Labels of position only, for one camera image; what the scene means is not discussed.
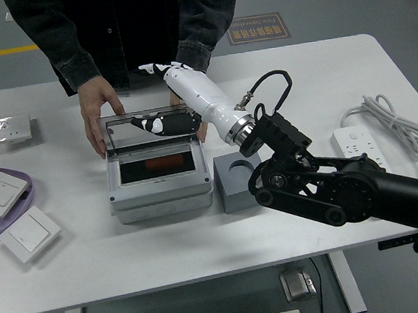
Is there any grey cube with round hole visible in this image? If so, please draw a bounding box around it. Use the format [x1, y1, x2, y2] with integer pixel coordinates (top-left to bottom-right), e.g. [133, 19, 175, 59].
[211, 149, 269, 216]

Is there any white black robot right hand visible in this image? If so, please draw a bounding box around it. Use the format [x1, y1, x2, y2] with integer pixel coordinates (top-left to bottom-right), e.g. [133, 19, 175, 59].
[124, 51, 257, 154]

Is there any white power strip cord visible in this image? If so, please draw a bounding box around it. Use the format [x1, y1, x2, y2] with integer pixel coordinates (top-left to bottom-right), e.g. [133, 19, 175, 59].
[337, 89, 418, 189]

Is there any black table control panel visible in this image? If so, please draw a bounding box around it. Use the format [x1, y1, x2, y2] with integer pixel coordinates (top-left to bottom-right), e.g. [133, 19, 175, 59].
[377, 233, 418, 251]

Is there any brown floor sign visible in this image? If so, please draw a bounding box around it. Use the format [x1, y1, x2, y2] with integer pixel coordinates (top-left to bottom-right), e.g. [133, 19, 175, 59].
[225, 11, 292, 47]

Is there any white wall socket in wrap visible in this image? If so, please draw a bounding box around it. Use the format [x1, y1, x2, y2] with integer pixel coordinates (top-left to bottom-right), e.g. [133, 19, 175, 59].
[0, 113, 34, 146]

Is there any orange cylinder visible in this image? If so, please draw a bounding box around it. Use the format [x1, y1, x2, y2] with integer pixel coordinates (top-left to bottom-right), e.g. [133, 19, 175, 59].
[144, 154, 185, 170]

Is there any person's right hand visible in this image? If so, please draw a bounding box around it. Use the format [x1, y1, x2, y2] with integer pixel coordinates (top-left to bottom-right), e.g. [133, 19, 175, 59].
[76, 74, 131, 162]

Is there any white power strip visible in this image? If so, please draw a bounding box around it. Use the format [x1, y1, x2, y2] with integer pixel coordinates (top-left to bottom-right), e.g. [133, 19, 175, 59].
[329, 122, 391, 179]

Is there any person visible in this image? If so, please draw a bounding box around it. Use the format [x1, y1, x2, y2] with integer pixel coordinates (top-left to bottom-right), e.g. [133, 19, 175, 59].
[4, 0, 254, 104]

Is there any person's left hand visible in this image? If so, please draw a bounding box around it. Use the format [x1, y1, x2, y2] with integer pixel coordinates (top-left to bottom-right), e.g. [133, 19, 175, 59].
[167, 85, 210, 146]

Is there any grey junction box clear lid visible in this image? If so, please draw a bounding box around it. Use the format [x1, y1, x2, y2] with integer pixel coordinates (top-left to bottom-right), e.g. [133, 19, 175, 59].
[96, 102, 216, 227]

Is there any thin black cable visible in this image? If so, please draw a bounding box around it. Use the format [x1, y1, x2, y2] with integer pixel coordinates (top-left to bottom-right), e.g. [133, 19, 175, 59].
[309, 256, 326, 313]

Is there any metal floor socket box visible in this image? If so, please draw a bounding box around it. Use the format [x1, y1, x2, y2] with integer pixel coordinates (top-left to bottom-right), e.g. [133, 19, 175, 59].
[278, 265, 319, 304]

